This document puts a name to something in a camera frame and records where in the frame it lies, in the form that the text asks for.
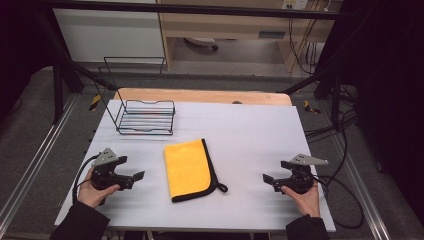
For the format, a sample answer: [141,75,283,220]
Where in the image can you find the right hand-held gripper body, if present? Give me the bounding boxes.
[272,152,330,195]

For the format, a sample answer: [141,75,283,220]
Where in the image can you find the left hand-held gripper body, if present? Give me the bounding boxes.
[90,147,135,193]

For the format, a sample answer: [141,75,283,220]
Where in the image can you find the person's right hand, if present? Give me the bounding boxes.
[280,182,322,218]

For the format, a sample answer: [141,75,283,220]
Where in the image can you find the person's left hand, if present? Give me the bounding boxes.
[77,167,121,210]

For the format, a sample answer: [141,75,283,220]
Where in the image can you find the yellow cloth with black trim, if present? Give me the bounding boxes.
[163,137,230,204]

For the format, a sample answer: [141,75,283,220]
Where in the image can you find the yellow black floor tape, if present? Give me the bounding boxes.
[88,93,102,112]
[303,99,322,115]

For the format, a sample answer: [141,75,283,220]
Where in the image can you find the white cabinet panel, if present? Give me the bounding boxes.
[52,7,166,65]

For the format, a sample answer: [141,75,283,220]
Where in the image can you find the office chair base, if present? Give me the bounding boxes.
[183,36,220,52]

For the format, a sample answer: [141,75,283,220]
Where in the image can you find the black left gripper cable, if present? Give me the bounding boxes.
[72,153,101,205]

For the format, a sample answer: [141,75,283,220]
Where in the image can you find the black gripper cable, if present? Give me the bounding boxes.
[72,153,101,205]
[312,174,365,230]

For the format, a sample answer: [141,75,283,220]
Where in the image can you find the black wire rack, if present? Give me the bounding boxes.
[92,56,177,136]

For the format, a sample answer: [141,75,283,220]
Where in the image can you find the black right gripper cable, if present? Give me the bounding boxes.
[312,174,365,230]

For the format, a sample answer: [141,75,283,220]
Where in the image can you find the bundle of black floor cables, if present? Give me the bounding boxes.
[304,83,360,143]

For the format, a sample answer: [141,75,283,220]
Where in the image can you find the aluminium floor rail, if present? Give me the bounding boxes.
[0,94,80,228]
[332,132,392,240]

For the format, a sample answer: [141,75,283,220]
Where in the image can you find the hanging desk cables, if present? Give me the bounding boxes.
[287,16,318,76]

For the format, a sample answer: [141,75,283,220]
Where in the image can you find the white wall socket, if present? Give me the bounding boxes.
[281,0,310,11]

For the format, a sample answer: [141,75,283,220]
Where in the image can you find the black metal frame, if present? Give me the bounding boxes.
[32,0,354,125]

